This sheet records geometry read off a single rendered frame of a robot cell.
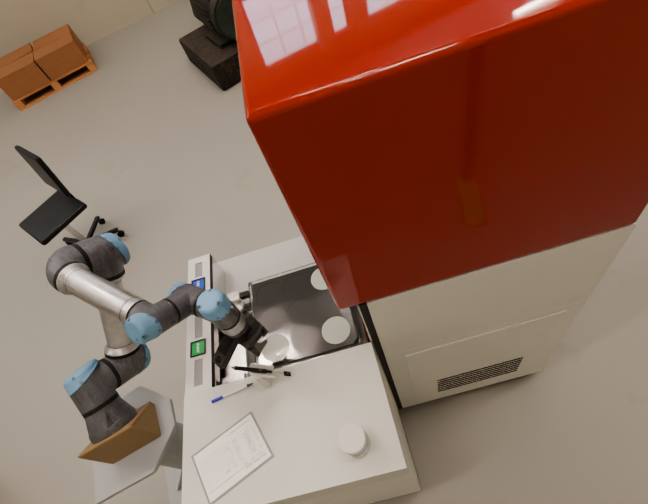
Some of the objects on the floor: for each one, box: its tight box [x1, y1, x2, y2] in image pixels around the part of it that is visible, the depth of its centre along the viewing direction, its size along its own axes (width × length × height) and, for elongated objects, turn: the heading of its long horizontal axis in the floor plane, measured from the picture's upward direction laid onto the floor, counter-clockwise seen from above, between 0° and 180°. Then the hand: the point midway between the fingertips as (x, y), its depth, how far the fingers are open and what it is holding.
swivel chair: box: [15, 145, 125, 245], centre depth 289 cm, size 56×56×87 cm
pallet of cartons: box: [0, 24, 98, 111], centre depth 523 cm, size 119×86×41 cm
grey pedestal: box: [93, 386, 183, 504], centre depth 170 cm, size 51×44×82 cm
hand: (256, 354), depth 127 cm, fingers closed
